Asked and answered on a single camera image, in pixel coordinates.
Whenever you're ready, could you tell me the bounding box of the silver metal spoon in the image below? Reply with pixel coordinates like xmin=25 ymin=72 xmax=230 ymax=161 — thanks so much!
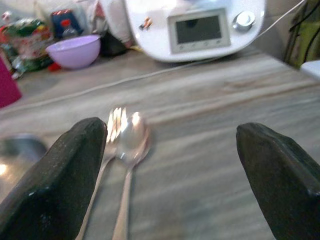
xmin=111 ymin=112 xmax=152 ymax=240

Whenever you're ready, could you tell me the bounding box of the green and black bag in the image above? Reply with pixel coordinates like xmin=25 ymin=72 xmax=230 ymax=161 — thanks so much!
xmin=284 ymin=0 xmax=320 ymax=70

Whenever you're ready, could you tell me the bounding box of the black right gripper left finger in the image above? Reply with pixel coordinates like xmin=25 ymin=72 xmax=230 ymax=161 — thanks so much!
xmin=0 ymin=116 xmax=109 ymax=240

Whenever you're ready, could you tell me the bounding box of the dark blue package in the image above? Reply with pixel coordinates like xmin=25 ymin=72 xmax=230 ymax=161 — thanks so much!
xmin=50 ymin=9 xmax=85 ymax=39

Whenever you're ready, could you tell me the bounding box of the white plate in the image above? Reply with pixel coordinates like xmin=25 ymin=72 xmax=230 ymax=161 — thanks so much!
xmin=299 ymin=59 xmax=320 ymax=82

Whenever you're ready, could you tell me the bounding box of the white kitchen appliance with display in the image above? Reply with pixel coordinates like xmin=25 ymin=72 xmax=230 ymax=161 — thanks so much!
xmin=124 ymin=0 xmax=266 ymax=63

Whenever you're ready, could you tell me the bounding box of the white plastic bag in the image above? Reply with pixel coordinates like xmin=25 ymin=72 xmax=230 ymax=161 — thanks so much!
xmin=83 ymin=0 xmax=136 ymax=48

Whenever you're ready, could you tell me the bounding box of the white power cable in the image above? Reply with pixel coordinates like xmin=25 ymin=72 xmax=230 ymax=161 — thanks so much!
xmin=0 ymin=0 xmax=307 ymax=110

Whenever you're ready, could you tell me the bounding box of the lilac plastic bowl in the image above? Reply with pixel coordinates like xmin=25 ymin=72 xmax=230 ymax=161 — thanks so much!
xmin=45 ymin=34 xmax=102 ymax=70

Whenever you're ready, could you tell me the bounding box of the black pouch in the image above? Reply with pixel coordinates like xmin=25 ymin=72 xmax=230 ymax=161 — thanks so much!
xmin=99 ymin=31 xmax=128 ymax=58

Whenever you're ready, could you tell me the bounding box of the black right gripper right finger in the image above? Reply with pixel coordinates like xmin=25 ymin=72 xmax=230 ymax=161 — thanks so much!
xmin=235 ymin=122 xmax=320 ymax=240

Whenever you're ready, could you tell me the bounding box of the magenta plastic container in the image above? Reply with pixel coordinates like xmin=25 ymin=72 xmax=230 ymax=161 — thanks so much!
xmin=0 ymin=55 xmax=23 ymax=109

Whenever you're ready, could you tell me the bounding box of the colourful snack bag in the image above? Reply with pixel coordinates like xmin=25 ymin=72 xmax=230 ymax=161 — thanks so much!
xmin=0 ymin=18 xmax=55 ymax=79

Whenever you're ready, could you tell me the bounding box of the silver metal fork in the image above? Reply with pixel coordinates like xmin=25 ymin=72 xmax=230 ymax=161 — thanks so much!
xmin=76 ymin=107 xmax=129 ymax=240

